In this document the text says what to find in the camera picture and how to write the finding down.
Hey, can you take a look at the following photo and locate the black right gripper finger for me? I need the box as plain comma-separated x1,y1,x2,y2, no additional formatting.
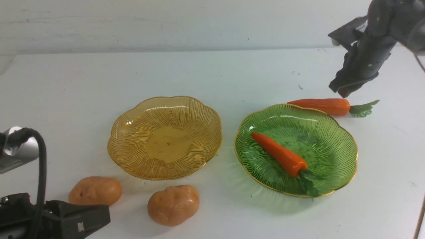
337,82,362,98
328,77,347,93

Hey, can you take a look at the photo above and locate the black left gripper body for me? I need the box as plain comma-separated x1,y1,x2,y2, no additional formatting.
0,193,111,239

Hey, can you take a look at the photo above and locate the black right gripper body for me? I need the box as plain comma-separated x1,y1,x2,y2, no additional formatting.
328,16,396,86

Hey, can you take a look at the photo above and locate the toy carrot with leaf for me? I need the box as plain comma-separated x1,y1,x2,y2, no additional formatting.
287,98,380,118
251,132,320,197

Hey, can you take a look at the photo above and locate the toy potato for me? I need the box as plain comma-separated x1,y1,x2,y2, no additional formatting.
68,176,123,206
147,185,200,227

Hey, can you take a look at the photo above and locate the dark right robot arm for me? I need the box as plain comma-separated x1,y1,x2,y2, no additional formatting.
328,0,425,98

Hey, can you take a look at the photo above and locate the green glass flower plate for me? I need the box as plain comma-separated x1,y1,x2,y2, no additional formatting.
234,104,358,198

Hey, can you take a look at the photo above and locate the amber glass flower plate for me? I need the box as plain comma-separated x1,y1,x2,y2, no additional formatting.
107,96,222,180

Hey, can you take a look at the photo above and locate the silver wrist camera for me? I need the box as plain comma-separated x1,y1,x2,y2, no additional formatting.
0,126,39,174

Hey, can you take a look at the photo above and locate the black cable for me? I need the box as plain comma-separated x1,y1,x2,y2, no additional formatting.
7,128,47,239

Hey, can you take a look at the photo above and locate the thin cable at right edge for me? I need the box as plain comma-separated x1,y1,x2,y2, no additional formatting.
413,193,425,239

